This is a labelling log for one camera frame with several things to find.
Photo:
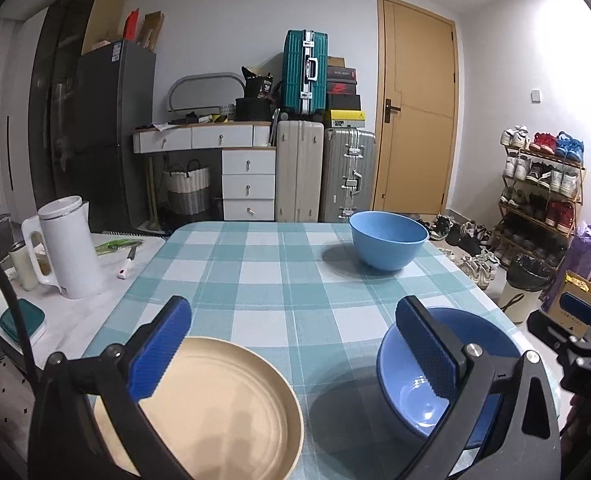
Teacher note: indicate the wooden door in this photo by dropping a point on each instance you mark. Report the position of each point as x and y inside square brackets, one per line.
[417, 108]

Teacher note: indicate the white drawer desk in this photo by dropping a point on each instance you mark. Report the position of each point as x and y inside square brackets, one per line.
[248, 162]

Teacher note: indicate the stack of shoe boxes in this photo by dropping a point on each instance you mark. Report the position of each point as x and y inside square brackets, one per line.
[343, 102]

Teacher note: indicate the black refrigerator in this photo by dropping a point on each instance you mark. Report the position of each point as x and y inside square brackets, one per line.
[113, 98]

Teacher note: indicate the oval mirror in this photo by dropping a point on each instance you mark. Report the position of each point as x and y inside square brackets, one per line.
[204, 92]

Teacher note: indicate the teal suitcase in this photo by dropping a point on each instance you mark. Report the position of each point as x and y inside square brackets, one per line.
[304, 73]

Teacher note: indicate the white electric kettle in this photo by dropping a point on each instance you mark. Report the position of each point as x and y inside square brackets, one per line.
[63, 227]

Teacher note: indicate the silver suitcase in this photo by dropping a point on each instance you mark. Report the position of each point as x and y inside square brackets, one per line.
[349, 167]

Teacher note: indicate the trash bin with black bag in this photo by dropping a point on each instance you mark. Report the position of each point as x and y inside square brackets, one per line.
[526, 279]

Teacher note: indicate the light blue deep bowl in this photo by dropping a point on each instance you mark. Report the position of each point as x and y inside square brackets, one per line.
[387, 241]

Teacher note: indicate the purple yoga mat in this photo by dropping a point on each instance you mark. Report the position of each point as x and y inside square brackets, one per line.
[577, 260]

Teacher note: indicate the shoe rack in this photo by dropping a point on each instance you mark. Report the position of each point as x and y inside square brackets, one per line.
[542, 197]

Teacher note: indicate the teal plaid tablecloth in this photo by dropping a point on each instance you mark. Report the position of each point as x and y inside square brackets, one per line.
[298, 295]

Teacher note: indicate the black bag on desk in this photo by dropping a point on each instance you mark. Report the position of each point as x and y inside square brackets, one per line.
[257, 104]

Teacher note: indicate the teal lidded container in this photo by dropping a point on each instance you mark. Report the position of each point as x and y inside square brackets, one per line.
[34, 320]

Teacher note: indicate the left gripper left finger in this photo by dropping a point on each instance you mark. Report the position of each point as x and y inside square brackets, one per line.
[87, 422]

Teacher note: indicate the woven laundry basket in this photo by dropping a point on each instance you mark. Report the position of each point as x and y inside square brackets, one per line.
[188, 188]

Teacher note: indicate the dark blue shallow bowl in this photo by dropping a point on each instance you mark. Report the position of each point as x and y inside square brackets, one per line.
[411, 408]

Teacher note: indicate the white handled knife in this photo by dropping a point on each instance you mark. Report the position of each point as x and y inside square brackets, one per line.
[126, 266]

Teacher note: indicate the beige plate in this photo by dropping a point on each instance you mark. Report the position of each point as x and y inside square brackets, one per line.
[226, 413]

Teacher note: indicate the beige suitcase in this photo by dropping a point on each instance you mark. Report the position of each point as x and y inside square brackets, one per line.
[299, 161]

